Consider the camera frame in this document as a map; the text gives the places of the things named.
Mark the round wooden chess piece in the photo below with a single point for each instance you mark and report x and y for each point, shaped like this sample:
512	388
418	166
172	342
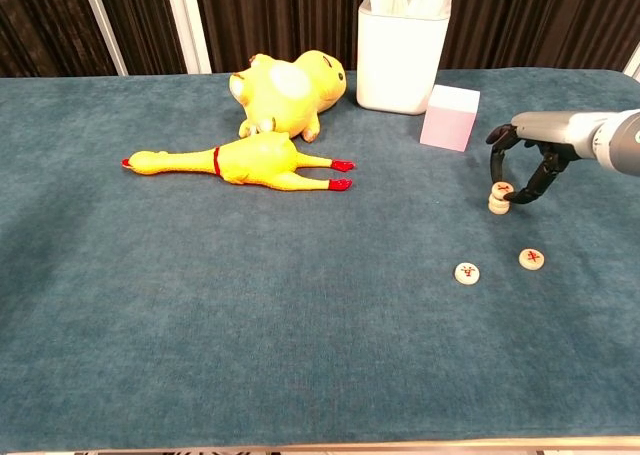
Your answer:
499	211
531	259
498	202
467	273
502	188

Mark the white metal frame post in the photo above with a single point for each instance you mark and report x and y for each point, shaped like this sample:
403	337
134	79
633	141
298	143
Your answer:
189	25
634	67
103	25

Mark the dark brown pleated curtain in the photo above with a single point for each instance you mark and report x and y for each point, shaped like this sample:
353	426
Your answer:
275	20

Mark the yellow rubber chicken toy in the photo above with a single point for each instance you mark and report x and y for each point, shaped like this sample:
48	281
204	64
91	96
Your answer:
255	162

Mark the pink white cube block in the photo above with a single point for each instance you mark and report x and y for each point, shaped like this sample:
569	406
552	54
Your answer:
447	120

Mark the yellow plush duck toy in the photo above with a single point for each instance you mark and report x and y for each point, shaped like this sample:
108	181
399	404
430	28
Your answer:
290	100

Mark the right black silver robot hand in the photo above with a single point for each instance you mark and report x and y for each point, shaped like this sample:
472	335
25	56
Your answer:
555	135

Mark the white square plastic container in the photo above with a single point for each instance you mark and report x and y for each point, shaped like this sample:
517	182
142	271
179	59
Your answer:
395	60

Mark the teal fabric table mat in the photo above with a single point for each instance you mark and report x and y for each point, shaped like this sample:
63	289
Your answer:
200	300

